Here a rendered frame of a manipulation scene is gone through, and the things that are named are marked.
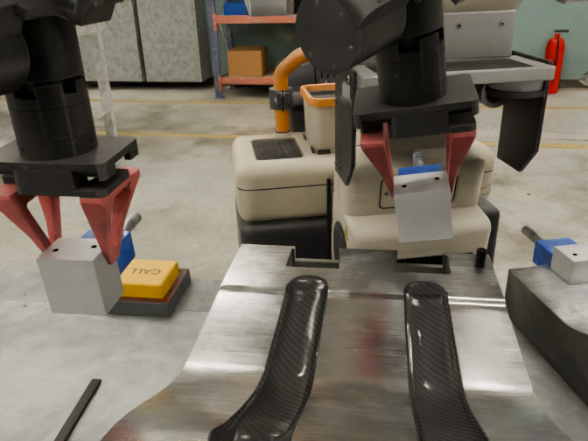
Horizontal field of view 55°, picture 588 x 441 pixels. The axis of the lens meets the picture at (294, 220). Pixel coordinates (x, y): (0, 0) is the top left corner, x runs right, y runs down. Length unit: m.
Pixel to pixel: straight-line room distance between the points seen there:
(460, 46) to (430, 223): 0.35
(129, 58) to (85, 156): 5.75
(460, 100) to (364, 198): 0.41
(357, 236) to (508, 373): 0.43
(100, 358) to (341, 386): 0.29
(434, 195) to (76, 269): 0.31
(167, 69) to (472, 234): 5.31
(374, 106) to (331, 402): 0.25
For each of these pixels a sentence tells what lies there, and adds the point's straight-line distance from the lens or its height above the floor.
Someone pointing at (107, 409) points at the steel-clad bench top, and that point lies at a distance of 0.57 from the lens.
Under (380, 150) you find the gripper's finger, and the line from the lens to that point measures 0.49.
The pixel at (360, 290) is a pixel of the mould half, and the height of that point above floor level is 0.89.
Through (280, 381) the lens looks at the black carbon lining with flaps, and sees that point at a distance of 0.44.
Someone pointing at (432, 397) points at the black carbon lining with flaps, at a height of 0.88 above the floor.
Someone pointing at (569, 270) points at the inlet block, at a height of 0.87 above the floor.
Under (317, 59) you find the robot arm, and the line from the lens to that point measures 0.42.
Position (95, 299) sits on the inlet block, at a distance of 0.49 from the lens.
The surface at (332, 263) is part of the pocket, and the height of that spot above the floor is 0.87.
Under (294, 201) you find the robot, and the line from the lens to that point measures 1.12.
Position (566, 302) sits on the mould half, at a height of 0.86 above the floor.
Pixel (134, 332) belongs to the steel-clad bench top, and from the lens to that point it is 0.65.
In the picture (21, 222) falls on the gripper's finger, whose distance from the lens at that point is 0.49.
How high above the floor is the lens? 1.17
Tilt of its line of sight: 25 degrees down
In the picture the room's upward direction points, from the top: 2 degrees counter-clockwise
